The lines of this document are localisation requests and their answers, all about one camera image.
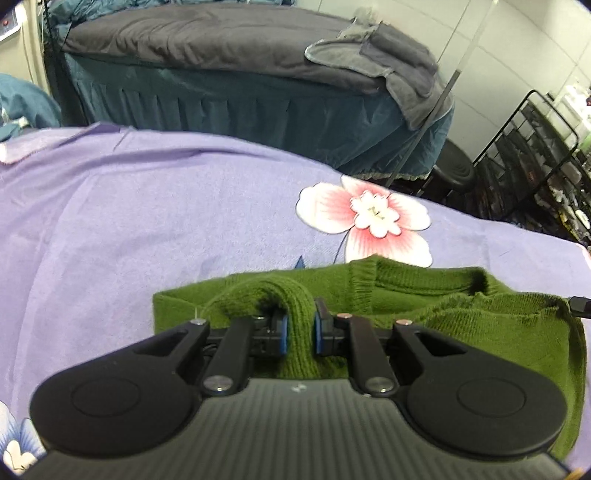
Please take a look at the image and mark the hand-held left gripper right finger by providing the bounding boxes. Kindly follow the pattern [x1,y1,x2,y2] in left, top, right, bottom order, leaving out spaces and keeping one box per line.
[313,298,459,398]

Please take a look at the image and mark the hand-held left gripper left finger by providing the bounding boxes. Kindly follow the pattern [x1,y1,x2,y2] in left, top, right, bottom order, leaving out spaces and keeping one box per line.
[133,314,291,398]

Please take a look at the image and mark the green knit sweater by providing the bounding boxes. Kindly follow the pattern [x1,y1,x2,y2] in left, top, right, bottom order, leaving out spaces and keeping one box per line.
[152,256,585,462]

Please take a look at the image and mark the black metal shelf rack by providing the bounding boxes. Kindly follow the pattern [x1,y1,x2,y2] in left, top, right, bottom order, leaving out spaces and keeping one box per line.
[470,89,591,243]

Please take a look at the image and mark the purple floral bedsheet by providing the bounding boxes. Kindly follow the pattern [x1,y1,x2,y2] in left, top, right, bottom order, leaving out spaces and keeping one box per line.
[0,121,591,477]

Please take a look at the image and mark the black round stool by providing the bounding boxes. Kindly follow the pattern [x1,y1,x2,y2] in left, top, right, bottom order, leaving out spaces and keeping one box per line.
[431,138,477,200]

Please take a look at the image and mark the grey towel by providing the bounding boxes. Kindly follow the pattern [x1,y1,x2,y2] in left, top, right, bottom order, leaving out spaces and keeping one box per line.
[304,19,440,131]

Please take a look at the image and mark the grey covered massage bed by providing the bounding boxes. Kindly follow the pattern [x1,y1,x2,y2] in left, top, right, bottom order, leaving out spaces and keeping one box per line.
[46,2,456,182]

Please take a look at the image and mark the teal crumpled cloth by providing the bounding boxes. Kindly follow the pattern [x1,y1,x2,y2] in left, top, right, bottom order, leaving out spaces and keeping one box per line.
[0,73,63,141]

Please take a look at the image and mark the blue quilt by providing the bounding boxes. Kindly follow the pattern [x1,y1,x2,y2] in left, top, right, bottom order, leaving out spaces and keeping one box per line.
[46,0,298,17]

